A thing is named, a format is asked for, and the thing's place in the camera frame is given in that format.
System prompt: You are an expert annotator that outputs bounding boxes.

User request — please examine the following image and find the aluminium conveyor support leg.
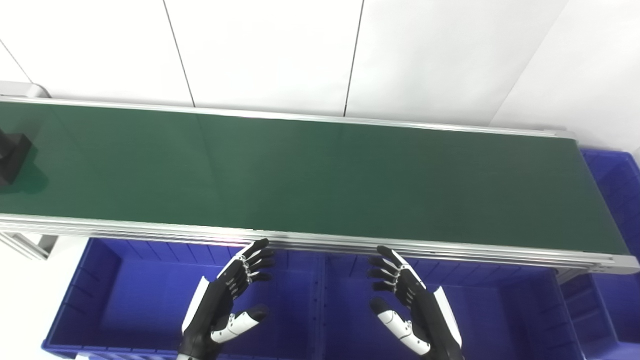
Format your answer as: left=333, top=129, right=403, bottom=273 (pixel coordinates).
left=552, top=267, right=598, bottom=287
left=0, top=232, right=59, bottom=261

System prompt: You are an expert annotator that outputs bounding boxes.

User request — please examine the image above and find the black cylinder-on-block part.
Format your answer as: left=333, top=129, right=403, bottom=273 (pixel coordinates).
left=0, top=131, right=34, bottom=187

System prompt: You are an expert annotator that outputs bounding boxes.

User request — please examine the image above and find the grey conveyor end cover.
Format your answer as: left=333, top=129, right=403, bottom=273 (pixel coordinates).
left=0, top=80, right=52, bottom=101

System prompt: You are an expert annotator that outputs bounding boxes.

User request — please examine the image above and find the blue plastic bin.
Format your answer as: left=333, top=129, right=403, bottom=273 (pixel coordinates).
left=559, top=147, right=640, bottom=360
left=315, top=250, right=587, bottom=360
left=41, top=237, right=326, bottom=360

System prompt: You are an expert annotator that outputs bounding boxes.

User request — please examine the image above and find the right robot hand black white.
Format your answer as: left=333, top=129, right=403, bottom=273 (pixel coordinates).
left=366, top=245, right=464, bottom=360

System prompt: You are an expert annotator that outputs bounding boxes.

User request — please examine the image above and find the green conveyor belt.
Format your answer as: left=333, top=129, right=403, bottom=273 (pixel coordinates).
left=0, top=95, right=640, bottom=276
left=0, top=100, right=630, bottom=255

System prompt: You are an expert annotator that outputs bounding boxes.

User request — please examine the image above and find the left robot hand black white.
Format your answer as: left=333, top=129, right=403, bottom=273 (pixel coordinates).
left=177, top=238, right=276, bottom=360

